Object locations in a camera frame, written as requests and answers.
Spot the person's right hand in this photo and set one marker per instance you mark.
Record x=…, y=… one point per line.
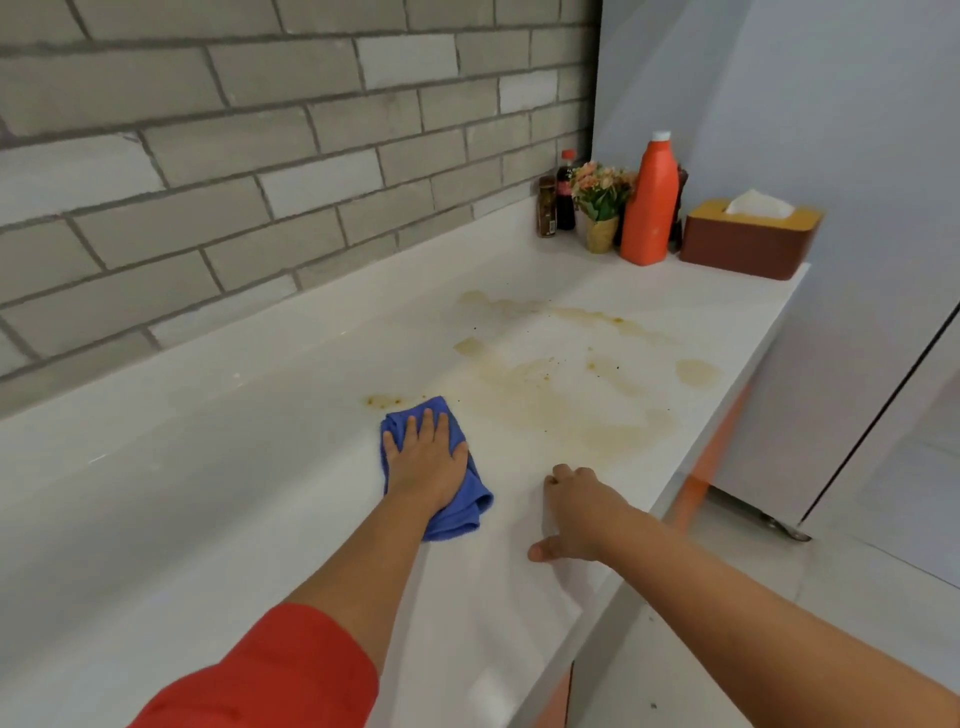
x=581, y=514

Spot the person's left hand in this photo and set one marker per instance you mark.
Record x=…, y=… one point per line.
x=424, y=465

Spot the blue cloth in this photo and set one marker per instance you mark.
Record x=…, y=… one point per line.
x=469, y=502

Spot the brown spice jar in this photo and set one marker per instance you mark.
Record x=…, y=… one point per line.
x=546, y=210

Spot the cola bottle with red cap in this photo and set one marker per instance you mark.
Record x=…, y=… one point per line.
x=565, y=191

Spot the brown tissue box yellow lid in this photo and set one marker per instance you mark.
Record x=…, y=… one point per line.
x=742, y=244

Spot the artificial flowers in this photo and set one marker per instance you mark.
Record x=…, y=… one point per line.
x=600, y=199

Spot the large red plastic bottle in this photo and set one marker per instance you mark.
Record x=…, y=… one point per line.
x=649, y=202

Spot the dark and yellow snack packet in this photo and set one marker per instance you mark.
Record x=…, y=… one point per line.
x=677, y=210

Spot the person's left forearm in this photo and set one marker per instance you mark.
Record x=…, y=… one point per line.
x=360, y=577

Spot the person's right forearm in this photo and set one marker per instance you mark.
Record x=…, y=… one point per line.
x=765, y=637

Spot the white countertop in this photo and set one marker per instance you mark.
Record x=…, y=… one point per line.
x=225, y=487

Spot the metal caster wheel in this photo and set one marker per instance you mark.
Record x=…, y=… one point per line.
x=787, y=531

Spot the red sleeve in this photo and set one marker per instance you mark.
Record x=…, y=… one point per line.
x=270, y=675

